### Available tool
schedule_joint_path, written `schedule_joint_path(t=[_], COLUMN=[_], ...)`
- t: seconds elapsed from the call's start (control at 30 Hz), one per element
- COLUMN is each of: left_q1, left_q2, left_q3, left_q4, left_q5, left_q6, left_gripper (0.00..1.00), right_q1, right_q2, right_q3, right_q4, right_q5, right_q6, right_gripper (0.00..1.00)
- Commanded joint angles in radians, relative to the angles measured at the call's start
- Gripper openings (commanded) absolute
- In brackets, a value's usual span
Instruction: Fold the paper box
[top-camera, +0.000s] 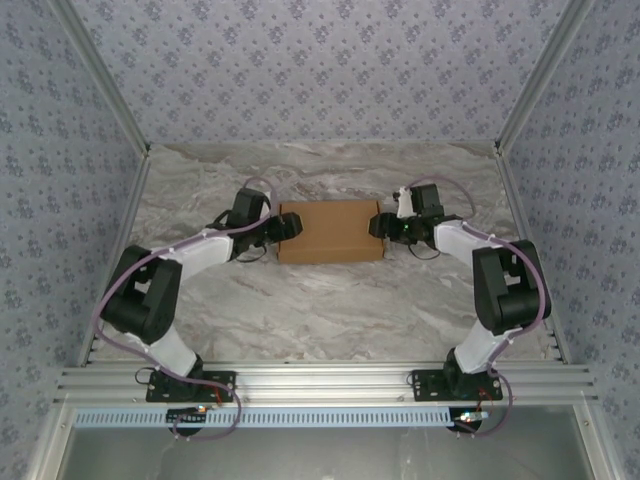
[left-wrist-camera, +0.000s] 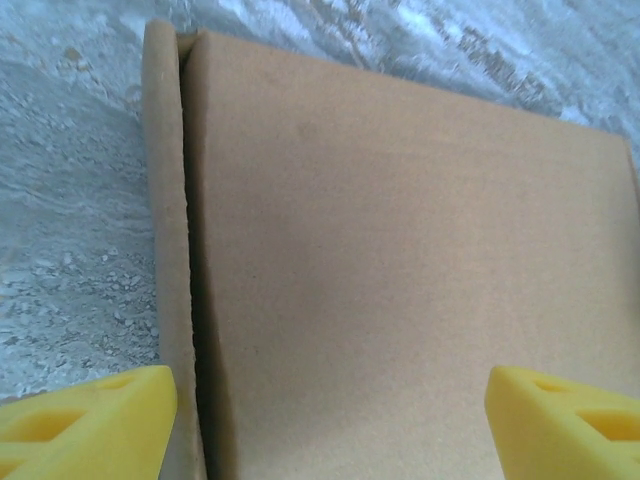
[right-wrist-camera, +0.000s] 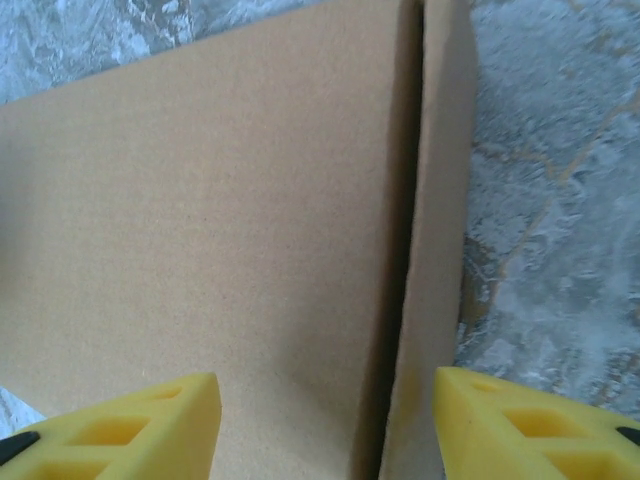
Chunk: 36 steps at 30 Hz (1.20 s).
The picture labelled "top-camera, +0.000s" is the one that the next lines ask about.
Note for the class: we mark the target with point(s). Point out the brown cardboard box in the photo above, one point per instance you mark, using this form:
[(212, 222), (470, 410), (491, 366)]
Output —
[(330, 232)]

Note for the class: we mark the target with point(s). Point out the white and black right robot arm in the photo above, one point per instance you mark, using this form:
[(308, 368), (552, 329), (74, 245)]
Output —
[(480, 350)]

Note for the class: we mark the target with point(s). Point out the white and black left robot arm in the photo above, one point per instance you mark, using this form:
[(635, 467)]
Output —
[(172, 352)]

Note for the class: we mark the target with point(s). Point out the small black circuit board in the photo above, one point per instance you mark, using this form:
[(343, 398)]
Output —
[(467, 419), (186, 415)]

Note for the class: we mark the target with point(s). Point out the grey metal panel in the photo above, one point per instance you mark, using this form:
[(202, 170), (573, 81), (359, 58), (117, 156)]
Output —
[(325, 455)]

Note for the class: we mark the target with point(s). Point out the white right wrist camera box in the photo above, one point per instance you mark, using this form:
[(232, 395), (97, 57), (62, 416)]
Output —
[(404, 202)]

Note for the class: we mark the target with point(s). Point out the aluminium table side rail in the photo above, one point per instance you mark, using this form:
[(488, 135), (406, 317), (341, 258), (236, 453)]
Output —
[(127, 220), (520, 210)]

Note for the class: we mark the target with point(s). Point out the aluminium mounting rail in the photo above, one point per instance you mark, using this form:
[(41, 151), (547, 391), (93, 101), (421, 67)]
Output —
[(325, 382)]

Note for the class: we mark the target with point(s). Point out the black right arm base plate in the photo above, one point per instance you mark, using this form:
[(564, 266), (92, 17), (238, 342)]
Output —
[(430, 390)]

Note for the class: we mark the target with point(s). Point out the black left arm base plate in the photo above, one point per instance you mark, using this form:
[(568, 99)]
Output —
[(220, 392)]

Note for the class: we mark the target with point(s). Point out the aluminium frame post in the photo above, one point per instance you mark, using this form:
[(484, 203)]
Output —
[(545, 75), (100, 75)]

